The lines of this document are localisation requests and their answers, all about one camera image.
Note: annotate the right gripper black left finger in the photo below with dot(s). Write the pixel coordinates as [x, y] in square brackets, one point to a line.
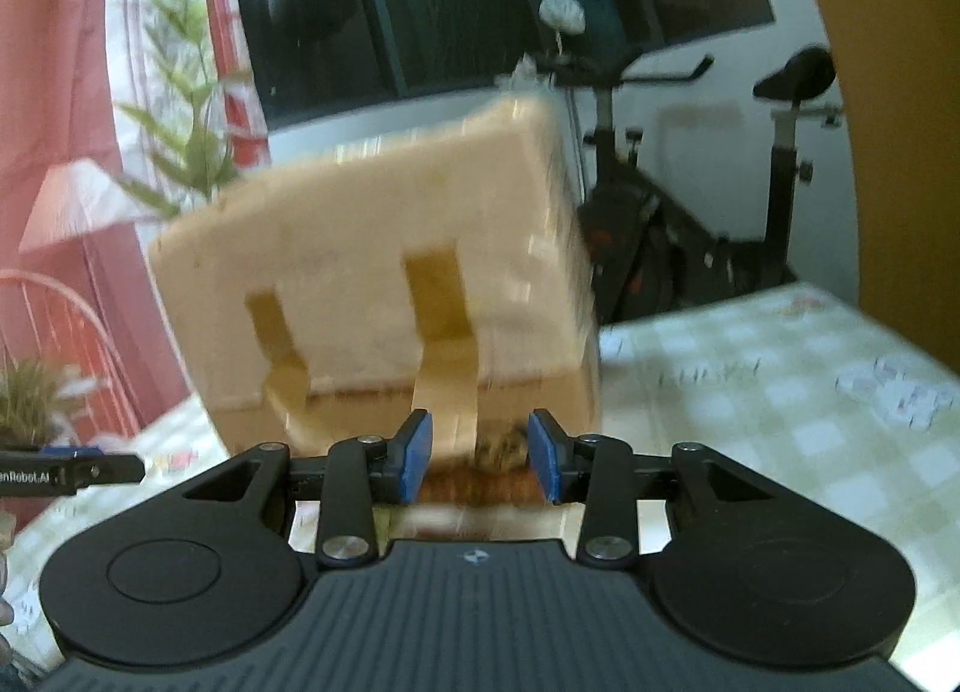
[362, 473]

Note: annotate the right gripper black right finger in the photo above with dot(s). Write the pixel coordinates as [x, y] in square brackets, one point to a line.
[595, 471]

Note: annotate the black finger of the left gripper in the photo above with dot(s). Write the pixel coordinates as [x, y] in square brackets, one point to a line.
[71, 451]
[28, 474]

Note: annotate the taped brown cardboard box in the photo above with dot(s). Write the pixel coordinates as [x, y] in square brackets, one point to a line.
[441, 269]

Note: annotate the green plaid bunny tablecloth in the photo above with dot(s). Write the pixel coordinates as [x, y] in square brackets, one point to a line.
[793, 384]

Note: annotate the black exercise bike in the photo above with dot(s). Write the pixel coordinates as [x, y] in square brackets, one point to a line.
[678, 217]

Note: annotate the printed pink backdrop curtain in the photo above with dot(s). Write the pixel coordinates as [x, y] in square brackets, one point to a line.
[113, 113]

